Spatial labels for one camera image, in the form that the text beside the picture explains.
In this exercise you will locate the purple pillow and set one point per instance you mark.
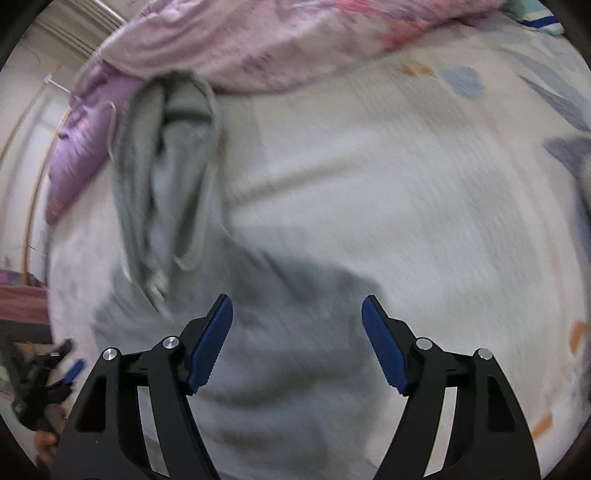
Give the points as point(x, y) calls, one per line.
point(84, 142)

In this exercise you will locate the person's left hand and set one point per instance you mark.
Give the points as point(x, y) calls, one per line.
point(46, 442)

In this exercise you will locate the wooden bed headboard rails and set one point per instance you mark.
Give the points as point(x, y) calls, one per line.
point(33, 107)

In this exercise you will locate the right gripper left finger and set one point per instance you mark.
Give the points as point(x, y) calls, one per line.
point(103, 436)

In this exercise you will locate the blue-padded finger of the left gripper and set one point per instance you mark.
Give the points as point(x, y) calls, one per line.
point(75, 370)

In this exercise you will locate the white patterned bed sheet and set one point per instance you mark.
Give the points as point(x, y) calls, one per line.
point(442, 178)

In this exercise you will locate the dark red bedside table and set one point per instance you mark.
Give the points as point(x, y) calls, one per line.
point(24, 308)

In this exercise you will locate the pink floral quilt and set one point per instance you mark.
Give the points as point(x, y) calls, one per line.
point(264, 46)

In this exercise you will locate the teal striped pillow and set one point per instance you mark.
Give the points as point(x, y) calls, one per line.
point(533, 14)

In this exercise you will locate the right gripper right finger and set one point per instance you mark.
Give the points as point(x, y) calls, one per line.
point(490, 437)

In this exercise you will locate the grey hooded sweatshirt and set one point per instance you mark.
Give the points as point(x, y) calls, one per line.
point(184, 239)

